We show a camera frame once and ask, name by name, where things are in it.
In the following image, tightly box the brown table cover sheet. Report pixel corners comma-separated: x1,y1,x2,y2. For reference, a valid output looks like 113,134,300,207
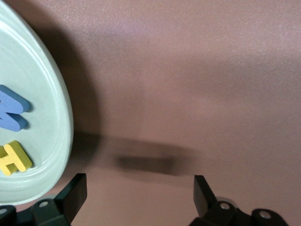
0,0,301,226

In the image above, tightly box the blue letter W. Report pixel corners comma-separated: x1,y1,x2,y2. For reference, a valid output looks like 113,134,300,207
0,84,32,133

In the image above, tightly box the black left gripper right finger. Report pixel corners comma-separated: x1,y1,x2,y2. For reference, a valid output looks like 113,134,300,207
189,175,289,226

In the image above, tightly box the green plate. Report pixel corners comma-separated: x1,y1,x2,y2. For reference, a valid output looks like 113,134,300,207
0,0,74,205

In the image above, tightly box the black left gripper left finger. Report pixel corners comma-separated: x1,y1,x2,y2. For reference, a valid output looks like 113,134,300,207
0,173,87,226

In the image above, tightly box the yellow letter H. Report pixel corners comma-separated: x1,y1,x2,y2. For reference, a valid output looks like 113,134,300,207
0,140,33,177

